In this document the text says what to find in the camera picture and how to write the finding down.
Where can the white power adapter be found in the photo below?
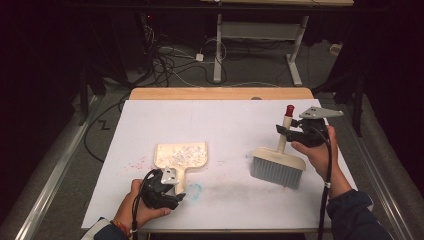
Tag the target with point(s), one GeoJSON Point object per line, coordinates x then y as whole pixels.
{"type": "Point", "coordinates": [199, 57]}

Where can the person's left hand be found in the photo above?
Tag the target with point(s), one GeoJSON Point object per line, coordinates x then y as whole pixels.
{"type": "Point", "coordinates": [133, 210]}

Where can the white metal desk frame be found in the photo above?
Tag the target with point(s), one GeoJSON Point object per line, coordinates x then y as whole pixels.
{"type": "Point", "coordinates": [260, 31]}

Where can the pile of white paper scraps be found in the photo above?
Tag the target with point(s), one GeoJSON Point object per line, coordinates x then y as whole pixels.
{"type": "Point", "coordinates": [185, 155]}

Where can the black stand leg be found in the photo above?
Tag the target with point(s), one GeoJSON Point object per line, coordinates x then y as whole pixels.
{"type": "Point", "coordinates": [358, 103]}
{"type": "Point", "coordinates": [83, 100]}

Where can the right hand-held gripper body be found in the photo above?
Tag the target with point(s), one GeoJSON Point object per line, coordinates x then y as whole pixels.
{"type": "Point", "coordinates": [311, 133]}

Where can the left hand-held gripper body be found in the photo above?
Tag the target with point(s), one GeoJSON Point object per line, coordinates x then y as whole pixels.
{"type": "Point", "coordinates": [158, 193]}

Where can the person's right hand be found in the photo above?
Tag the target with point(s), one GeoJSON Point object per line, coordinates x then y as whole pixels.
{"type": "Point", "coordinates": [320, 156]}

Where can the cream plastic dustpan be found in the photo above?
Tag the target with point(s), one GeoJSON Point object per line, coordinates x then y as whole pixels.
{"type": "Point", "coordinates": [180, 180]}

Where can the white table cover sheet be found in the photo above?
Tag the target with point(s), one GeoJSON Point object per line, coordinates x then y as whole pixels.
{"type": "Point", "coordinates": [233, 120]}

